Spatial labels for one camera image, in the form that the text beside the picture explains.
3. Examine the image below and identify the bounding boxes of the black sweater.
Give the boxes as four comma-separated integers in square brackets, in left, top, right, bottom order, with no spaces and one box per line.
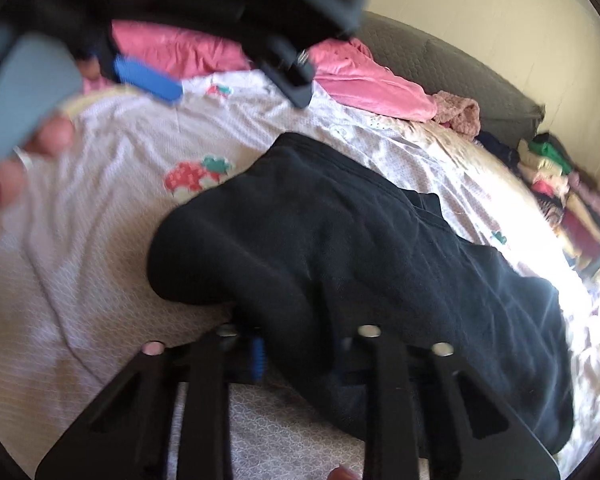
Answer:
[147,132,573,452]

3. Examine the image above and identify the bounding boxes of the stack of folded clothes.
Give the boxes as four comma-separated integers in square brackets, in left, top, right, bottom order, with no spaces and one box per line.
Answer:
[516,133,600,278]

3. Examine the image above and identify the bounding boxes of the left hand red nails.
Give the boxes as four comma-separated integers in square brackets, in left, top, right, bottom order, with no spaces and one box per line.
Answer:
[0,115,74,231]

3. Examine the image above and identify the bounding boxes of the lilac strawberry bed sheet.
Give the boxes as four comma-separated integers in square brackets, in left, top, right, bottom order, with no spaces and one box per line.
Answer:
[0,72,600,474]

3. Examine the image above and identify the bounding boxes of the pink quilt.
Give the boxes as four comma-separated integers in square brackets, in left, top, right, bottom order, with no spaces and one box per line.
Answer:
[112,21,438,122]

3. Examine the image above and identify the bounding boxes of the dark navy garment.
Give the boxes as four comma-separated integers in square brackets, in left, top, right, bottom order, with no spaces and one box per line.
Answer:
[476,131,520,169]

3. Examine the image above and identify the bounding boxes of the dusty pink fluffy garment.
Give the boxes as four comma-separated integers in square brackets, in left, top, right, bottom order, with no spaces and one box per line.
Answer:
[432,91,481,140]

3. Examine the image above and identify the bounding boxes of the grey-green headboard cushion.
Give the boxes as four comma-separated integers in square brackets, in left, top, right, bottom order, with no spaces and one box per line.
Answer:
[358,12,544,146]

